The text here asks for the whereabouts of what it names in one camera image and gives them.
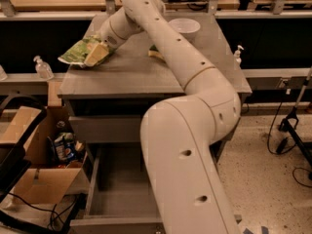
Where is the open grey middle drawer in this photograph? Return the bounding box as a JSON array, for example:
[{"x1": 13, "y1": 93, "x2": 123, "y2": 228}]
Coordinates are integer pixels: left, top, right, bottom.
[{"x1": 69, "y1": 141, "x2": 243, "y2": 234}]

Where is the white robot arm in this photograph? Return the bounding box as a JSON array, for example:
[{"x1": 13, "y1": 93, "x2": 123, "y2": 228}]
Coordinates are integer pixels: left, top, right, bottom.
[{"x1": 98, "y1": 0, "x2": 241, "y2": 234}]

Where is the white pump bottle right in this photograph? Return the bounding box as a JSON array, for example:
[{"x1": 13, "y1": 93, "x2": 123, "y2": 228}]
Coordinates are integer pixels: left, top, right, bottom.
[{"x1": 234, "y1": 45, "x2": 245, "y2": 64}]

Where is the closed grey top drawer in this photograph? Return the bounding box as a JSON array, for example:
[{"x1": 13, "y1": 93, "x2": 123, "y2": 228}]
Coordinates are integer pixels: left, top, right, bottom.
[{"x1": 68, "y1": 113, "x2": 241, "y2": 144}]

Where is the white ceramic bowl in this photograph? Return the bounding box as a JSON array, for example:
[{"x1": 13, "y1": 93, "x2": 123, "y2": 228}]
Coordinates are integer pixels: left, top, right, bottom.
[{"x1": 169, "y1": 18, "x2": 201, "y2": 42}]

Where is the blue snack bag in box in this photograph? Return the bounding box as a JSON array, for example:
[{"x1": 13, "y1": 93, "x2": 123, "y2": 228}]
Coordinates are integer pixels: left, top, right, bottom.
[{"x1": 50, "y1": 132, "x2": 78, "y2": 163}]

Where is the clear sanitizer bottle left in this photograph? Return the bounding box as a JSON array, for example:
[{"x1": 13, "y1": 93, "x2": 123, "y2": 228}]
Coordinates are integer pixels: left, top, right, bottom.
[{"x1": 33, "y1": 56, "x2": 54, "y2": 80}]

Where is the cardboard box with snacks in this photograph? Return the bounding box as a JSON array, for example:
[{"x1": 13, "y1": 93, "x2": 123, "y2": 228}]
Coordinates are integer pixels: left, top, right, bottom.
[{"x1": 13, "y1": 81, "x2": 90, "y2": 204}]

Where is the green jalapeno chip bag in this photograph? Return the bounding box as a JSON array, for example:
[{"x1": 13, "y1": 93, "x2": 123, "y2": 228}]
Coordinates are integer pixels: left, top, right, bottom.
[{"x1": 58, "y1": 35, "x2": 113, "y2": 67}]

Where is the green and yellow sponge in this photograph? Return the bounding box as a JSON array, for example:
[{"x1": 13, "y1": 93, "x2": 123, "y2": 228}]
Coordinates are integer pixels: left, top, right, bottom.
[{"x1": 148, "y1": 45, "x2": 164, "y2": 60}]

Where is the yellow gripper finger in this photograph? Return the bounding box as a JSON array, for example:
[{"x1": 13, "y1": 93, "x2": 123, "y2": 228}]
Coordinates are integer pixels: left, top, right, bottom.
[{"x1": 84, "y1": 43, "x2": 110, "y2": 66}]

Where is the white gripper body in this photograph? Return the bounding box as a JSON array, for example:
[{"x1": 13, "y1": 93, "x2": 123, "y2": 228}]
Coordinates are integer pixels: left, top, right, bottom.
[{"x1": 98, "y1": 8, "x2": 142, "y2": 50}]

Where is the grey wooden drawer cabinet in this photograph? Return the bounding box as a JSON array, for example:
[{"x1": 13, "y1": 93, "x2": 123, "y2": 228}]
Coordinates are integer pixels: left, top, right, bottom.
[{"x1": 57, "y1": 12, "x2": 253, "y2": 234}]

